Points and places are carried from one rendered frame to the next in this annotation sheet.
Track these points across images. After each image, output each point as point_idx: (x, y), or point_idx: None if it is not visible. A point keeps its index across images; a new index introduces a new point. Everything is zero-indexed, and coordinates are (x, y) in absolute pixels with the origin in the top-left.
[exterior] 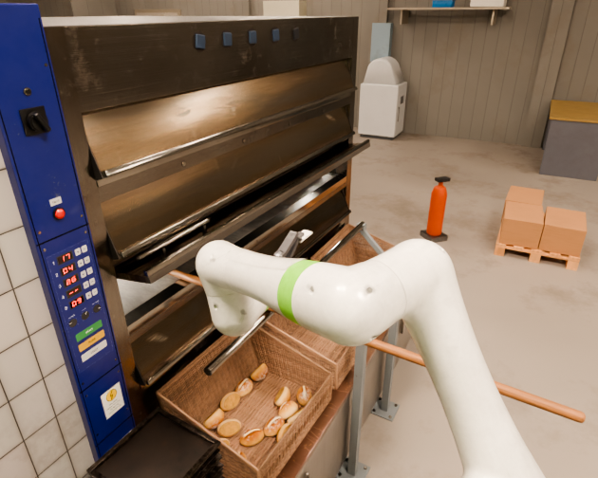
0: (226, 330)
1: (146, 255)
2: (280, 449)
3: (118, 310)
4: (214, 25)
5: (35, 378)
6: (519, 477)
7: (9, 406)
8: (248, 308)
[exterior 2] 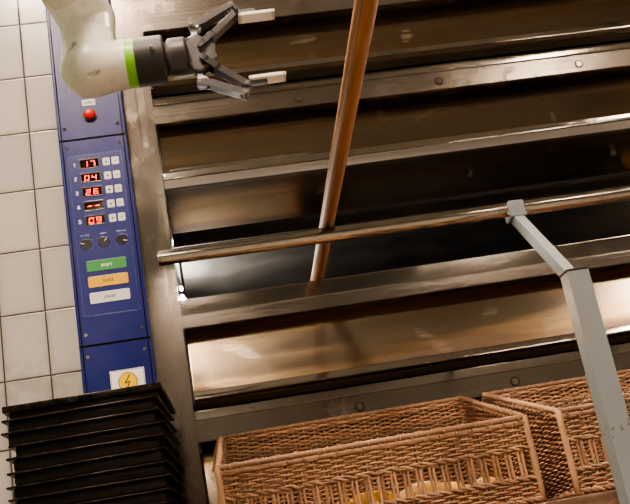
0: (61, 73)
1: (181, 169)
2: (298, 475)
3: (165, 268)
4: None
5: (36, 306)
6: None
7: (0, 324)
8: (81, 41)
